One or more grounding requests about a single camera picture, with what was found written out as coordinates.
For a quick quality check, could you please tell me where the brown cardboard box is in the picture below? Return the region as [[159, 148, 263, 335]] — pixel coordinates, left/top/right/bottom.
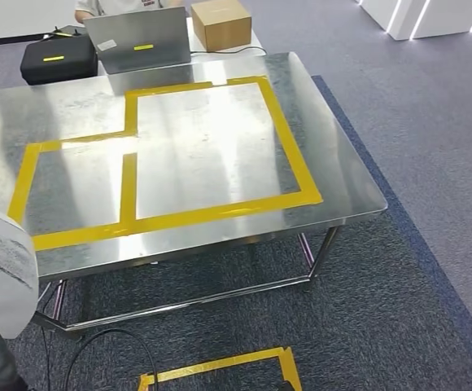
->
[[190, 0, 253, 54]]

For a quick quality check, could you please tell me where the person at laptop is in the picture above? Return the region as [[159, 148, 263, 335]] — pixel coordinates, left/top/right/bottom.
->
[[74, 0, 186, 24]]

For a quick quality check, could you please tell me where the grey laptop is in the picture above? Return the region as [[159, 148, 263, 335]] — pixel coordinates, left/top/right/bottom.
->
[[83, 6, 192, 76]]

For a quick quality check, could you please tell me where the black desk cable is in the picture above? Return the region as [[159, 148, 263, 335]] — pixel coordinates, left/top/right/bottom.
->
[[190, 46, 268, 57]]

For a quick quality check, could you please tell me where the white plastic car part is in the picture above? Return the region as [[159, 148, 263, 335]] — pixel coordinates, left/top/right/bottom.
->
[[0, 202, 40, 341]]

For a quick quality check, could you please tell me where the white lit display plinth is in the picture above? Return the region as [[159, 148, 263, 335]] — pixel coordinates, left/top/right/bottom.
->
[[357, 0, 472, 42]]

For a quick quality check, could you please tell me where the small black yellow tool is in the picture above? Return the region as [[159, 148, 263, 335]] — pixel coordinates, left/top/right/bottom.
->
[[42, 25, 82, 39]]

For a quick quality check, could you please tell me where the steel workbench table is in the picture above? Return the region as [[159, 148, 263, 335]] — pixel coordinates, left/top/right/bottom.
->
[[0, 51, 388, 338]]

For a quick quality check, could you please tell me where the black carry case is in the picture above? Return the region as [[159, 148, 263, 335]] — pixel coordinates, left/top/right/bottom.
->
[[20, 33, 99, 86]]

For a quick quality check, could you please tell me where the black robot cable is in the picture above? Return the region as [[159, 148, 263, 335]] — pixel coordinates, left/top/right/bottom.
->
[[63, 329, 158, 391]]

